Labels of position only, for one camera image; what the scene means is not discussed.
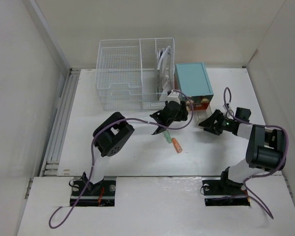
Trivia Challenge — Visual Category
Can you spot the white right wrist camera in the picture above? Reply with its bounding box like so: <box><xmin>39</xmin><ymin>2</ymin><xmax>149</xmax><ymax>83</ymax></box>
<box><xmin>223</xmin><ymin>103</ymin><xmax>234</xmax><ymax>118</ymax></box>

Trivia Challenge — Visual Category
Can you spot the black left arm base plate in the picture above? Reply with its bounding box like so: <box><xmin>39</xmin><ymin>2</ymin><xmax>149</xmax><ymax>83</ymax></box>
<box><xmin>69</xmin><ymin>177</ymin><xmax>117</xmax><ymax>207</ymax></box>

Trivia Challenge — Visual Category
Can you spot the white wire mesh basket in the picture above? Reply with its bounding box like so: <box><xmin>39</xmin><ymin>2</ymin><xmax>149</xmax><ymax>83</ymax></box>
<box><xmin>95</xmin><ymin>38</ymin><xmax>175</xmax><ymax>111</ymax></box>

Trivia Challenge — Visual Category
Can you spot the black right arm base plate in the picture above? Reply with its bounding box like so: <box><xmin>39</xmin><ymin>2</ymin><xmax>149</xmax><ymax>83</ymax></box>
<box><xmin>202</xmin><ymin>177</ymin><xmax>250</xmax><ymax>207</ymax></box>

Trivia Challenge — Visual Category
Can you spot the orange correction tape dispenser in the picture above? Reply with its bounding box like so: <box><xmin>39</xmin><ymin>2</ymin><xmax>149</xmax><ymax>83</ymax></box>
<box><xmin>172</xmin><ymin>138</ymin><xmax>182</xmax><ymax>153</ymax></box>

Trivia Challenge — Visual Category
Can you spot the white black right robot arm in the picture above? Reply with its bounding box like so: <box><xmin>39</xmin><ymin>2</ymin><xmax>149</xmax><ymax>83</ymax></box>
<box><xmin>199</xmin><ymin>107</ymin><xmax>288</xmax><ymax>194</ymax></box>

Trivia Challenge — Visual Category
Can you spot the green correction tape dispenser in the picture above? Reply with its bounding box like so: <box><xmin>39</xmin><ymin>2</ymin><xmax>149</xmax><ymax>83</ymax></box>
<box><xmin>163</xmin><ymin>130</ymin><xmax>172</xmax><ymax>144</ymax></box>

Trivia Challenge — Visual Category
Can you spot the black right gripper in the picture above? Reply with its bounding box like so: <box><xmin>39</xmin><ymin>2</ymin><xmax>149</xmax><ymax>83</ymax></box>
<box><xmin>198</xmin><ymin>109</ymin><xmax>236</xmax><ymax>135</ymax></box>

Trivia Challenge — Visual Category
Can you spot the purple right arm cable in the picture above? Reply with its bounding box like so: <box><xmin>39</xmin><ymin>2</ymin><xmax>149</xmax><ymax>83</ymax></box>
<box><xmin>222</xmin><ymin>87</ymin><xmax>290</xmax><ymax>219</ymax></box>

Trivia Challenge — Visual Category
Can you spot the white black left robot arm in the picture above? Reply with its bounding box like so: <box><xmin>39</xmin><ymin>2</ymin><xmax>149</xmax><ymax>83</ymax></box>
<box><xmin>81</xmin><ymin>101</ymin><xmax>188</xmax><ymax>195</ymax></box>

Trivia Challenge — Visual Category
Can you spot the aluminium frame rail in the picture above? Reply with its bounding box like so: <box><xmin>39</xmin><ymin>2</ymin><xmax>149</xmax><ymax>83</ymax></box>
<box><xmin>38</xmin><ymin>68</ymin><xmax>81</xmax><ymax>177</ymax></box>

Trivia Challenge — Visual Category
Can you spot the teal orange drawer cabinet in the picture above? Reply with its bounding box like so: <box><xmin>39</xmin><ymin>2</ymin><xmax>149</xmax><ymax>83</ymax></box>
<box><xmin>174</xmin><ymin>62</ymin><xmax>214</xmax><ymax>111</ymax></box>

